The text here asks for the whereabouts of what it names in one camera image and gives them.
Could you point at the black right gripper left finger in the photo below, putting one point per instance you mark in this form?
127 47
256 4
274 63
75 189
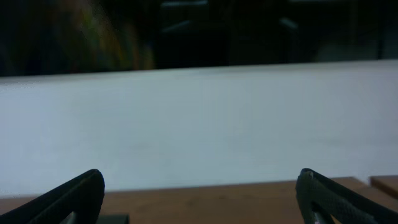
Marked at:
82 196

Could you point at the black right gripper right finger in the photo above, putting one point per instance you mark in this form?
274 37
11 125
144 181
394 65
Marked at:
322 200

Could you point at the black gift box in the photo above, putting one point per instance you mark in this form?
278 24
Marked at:
113 219

